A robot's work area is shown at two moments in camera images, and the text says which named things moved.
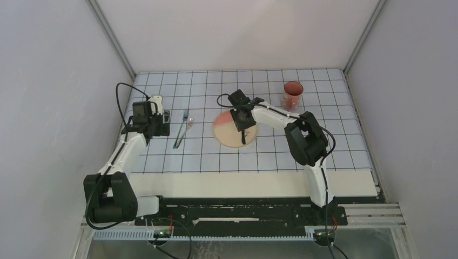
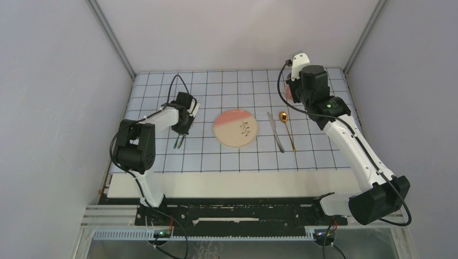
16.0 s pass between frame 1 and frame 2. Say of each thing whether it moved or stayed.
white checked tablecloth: stayed
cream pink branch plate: stayed
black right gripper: moved
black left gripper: moved
